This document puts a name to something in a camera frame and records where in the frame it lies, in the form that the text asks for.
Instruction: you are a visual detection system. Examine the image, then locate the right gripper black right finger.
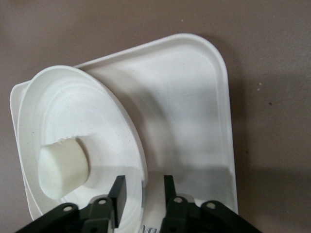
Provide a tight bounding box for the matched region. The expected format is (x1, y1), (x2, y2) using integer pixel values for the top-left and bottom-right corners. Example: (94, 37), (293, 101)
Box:
(161, 174), (259, 233)

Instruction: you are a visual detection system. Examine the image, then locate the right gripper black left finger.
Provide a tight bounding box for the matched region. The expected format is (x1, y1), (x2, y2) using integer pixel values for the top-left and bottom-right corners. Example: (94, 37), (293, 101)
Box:
(19, 174), (127, 233)

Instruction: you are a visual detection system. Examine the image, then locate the cream steamed bun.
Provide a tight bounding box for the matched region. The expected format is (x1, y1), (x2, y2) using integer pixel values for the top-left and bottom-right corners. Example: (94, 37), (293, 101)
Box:
(37, 136), (91, 200)

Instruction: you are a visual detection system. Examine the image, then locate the round cream plate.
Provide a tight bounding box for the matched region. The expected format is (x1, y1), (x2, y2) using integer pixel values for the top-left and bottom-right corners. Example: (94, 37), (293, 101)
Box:
(17, 65), (149, 233)

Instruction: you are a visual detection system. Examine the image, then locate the cream rabbit print tray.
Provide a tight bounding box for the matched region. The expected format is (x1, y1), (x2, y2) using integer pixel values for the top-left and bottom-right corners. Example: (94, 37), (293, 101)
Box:
(10, 33), (240, 233)

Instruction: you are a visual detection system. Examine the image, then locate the brown table mat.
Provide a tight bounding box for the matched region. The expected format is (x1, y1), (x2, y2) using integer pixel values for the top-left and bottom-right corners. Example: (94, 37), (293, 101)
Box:
(0, 0), (311, 233)

